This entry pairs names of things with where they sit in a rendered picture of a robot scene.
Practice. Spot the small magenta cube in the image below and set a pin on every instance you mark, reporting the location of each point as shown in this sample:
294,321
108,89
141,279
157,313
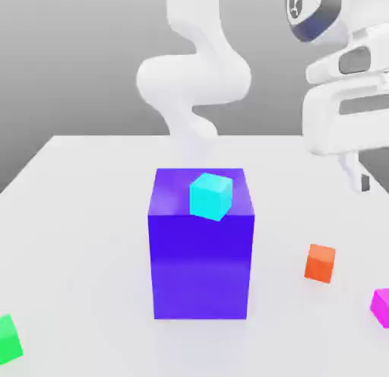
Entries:
381,307

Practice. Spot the large blue box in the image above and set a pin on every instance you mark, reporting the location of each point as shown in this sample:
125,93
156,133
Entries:
197,267

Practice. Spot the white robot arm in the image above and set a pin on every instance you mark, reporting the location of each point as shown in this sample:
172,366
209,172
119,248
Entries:
194,76

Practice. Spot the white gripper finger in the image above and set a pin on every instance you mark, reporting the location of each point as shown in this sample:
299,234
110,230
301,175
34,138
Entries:
352,173

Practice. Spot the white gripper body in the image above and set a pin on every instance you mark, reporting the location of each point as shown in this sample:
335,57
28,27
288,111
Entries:
322,124

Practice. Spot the small green cube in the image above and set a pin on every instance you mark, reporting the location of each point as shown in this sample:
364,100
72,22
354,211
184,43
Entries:
9,340

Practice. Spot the small cyan cube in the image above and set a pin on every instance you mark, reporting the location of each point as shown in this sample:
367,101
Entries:
209,197

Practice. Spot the small orange cube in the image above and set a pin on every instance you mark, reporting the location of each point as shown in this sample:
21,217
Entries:
319,266

